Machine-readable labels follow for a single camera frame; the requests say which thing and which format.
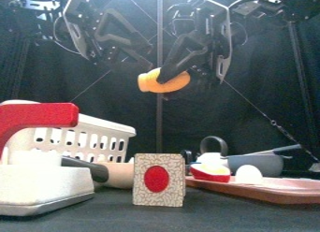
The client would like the white plastic basket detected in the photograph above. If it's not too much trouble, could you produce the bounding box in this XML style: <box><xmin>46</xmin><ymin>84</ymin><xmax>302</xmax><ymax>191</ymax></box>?
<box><xmin>4</xmin><ymin>113</ymin><xmax>138</xmax><ymax>165</ymax></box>

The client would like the red and white cup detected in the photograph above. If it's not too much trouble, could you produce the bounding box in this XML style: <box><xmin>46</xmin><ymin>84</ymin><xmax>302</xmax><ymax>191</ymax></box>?
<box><xmin>189</xmin><ymin>162</ymin><xmax>233</xmax><ymax>183</ymax></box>

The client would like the grey toy pan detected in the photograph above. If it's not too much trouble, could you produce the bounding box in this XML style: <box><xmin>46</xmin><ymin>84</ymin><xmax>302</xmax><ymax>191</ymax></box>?
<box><xmin>224</xmin><ymin>143</ymin><xmax>304</xmax><ymax>178</ymax></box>

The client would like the patterned block with red circle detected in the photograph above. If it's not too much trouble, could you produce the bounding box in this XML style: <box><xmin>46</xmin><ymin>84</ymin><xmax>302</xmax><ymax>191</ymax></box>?
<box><xmin>132</xmin><ymin>152</ymin><xmax>187</xmax><ymax>208</ymax></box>

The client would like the white toy egg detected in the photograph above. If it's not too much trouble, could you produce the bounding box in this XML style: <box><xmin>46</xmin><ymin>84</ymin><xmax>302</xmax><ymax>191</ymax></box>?
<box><xmin>235</xmin><ymin>164</ymin><xmax>266</xmax><ymax>185</ymax></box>

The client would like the pink tray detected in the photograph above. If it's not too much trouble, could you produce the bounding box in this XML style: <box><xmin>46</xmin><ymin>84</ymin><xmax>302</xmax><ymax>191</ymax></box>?
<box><xmin>184</xmin><ymin>175</ymin><xmax>320</xmax><ymax>206</ymax></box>

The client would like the red and white toy appliance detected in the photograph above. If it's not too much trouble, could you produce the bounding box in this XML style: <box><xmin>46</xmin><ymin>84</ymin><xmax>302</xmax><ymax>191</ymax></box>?
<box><xmin>0</xmin><ymin>99</ymin><xmax>97</xmax><ymax>217</ymax></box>

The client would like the vertical black frame pole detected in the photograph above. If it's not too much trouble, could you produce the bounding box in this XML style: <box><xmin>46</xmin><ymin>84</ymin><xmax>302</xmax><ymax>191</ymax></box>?
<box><xmin>156</xmin><ymin>0</ymin><xmax>165</xmax><ymax>154</ymax></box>

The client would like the white kettle with black handle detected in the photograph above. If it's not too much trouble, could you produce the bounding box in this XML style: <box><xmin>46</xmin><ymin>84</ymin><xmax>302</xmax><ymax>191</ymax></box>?
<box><xmin>196</xmin><ymin>135</ymin><xmax>231</xmax><ymax>168</ymax></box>

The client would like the wooden rolling pin black handle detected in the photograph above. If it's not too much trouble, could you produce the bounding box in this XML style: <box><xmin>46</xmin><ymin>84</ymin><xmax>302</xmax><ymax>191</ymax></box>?
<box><xmin>61</xmin><ymin>155</ymin><xmax>137</xmax><ymax>190</ymax></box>

